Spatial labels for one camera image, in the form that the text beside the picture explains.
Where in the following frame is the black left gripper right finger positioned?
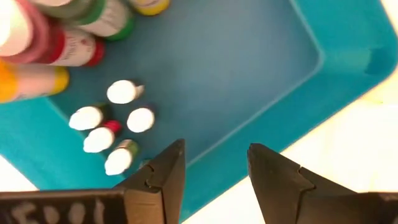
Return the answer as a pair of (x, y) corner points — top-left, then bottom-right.
(247, 142), (398, 224)

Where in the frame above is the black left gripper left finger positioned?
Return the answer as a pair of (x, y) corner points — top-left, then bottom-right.
(0, 139), (187, 224)

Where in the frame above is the small olive green coloring bottle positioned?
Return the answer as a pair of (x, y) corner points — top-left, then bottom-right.
(104, 139), (140, 177)

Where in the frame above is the small red food coloring bottle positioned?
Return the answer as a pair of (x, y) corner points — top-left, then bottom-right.
(83, 120), (123, 154)

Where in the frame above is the small blue food coloring bottle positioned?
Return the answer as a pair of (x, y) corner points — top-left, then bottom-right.
(126, 105), (156, 134)

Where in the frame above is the small purple food coloring bottle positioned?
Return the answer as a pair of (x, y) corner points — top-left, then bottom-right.
(106, 79), (146, 105)

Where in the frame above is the large golden yellow coloring bottle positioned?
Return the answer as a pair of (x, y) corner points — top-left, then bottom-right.
(0, 60), (70, 104)

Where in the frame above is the large red food coloring bottle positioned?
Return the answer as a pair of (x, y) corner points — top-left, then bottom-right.
(0, 0), (106, 68)

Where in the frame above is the large green food coloring bottle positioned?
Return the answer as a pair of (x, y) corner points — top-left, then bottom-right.
(27, 0), (136, 42)

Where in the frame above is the large yellow food coloring bottle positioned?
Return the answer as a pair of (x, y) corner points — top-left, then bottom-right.
(129, 0), (171, 16)

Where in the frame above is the blue plastic bin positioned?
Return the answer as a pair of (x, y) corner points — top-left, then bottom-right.
(0, 0), (398, 223)

